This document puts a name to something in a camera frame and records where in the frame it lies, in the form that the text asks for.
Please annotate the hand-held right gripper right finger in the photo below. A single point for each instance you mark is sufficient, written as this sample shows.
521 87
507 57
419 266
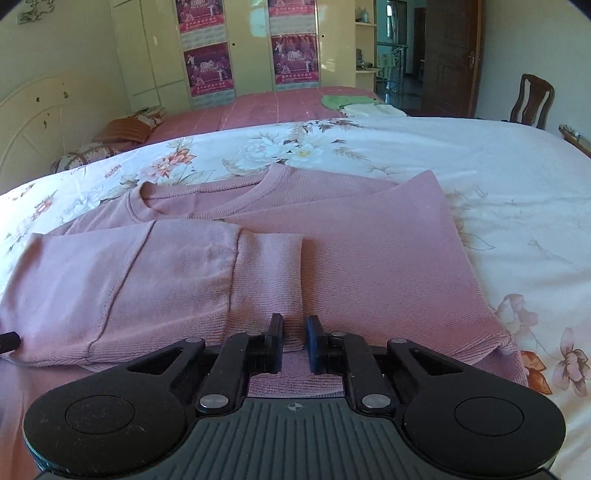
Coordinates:
314 344

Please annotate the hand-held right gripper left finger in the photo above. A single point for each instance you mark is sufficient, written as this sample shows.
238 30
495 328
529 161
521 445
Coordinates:
276 344

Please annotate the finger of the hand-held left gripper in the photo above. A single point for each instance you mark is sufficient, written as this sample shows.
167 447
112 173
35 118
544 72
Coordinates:
9 342

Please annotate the pink sweater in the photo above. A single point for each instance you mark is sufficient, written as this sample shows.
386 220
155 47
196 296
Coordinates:
369 258

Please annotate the floral patterned pillow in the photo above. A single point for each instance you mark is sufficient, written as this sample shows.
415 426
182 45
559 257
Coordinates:
87 157

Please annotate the cream round headboard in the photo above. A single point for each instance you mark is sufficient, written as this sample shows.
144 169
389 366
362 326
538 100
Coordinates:
46 120

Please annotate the pink checked bed sheet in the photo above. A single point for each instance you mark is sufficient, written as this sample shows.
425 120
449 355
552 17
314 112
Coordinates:
258 108

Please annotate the white folded cloth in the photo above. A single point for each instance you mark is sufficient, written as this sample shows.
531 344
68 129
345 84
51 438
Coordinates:
374 110

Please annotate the green folded cloth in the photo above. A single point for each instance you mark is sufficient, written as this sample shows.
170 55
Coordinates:
346 101

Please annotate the brown striped pillow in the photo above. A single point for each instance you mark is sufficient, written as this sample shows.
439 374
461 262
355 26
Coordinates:
129 127

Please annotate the floral bed sheet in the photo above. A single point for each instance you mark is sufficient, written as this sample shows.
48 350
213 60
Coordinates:
508 184

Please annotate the cream wardrobe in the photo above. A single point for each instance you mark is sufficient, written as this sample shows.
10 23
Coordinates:
249 50

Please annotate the dark wooden door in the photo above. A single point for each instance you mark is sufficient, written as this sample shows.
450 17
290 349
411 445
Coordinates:
450 60

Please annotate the dark wooden chair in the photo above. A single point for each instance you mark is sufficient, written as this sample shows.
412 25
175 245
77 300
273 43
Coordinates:
531 99

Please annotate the wooden furniture edge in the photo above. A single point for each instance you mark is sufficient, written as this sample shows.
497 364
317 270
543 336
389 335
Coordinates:
577 138

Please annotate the purple wall poster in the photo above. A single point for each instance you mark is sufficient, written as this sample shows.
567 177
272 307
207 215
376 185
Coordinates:
295 57
199 14
207 67
291 8

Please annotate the wall decoration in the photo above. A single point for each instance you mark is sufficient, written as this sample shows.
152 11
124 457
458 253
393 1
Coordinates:
34 11

